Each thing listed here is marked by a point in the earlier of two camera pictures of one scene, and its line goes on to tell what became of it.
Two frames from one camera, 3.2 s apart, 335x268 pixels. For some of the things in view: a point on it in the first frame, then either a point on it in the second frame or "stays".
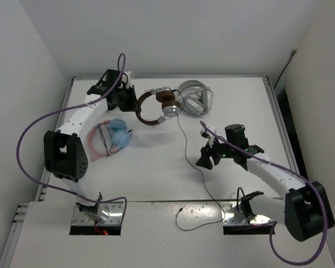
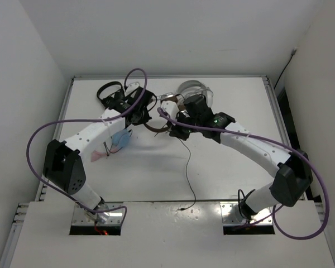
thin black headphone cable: x=202 y=172 → x=186 y=178
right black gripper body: x=220 y=151 → x=182 y=130
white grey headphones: x=196 y=97 stays
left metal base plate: x=103 y=214 stays
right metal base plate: x=231 y=214 stays
